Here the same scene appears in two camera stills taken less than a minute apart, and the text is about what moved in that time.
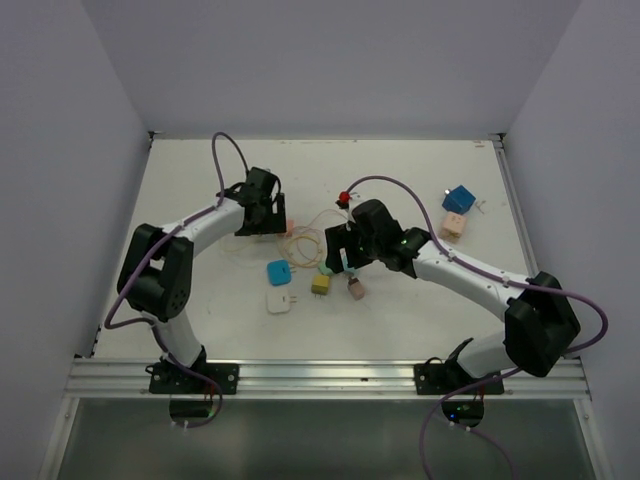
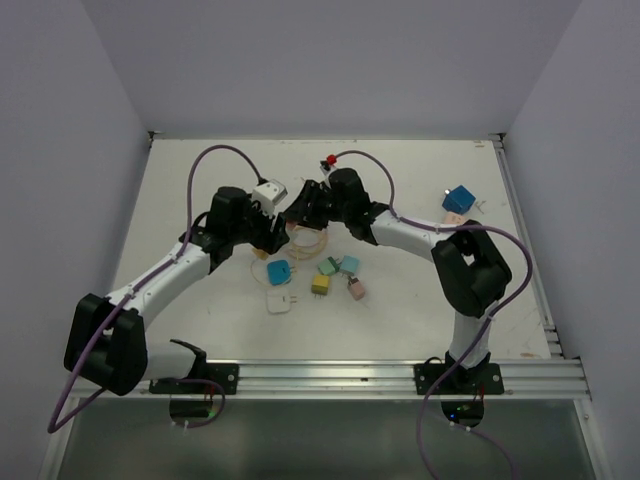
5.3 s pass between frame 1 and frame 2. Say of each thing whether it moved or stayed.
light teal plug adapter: stayed
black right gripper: moved
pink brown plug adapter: stayed
